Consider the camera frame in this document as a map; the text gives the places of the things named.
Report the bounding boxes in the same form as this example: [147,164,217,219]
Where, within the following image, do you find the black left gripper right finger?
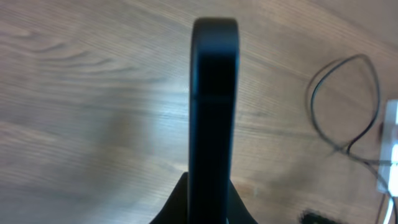
[228,181,257,224]

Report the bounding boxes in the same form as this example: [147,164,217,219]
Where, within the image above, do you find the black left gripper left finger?
[150,172,188,224]

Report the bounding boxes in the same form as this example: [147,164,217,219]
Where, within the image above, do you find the blue screen smartphone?
[187,17,239,223]

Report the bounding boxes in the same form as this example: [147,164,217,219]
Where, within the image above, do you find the white power strip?
[377,100,397,197]

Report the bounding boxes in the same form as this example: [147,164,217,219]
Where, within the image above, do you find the black USB charging cable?
[298,53,398,224]

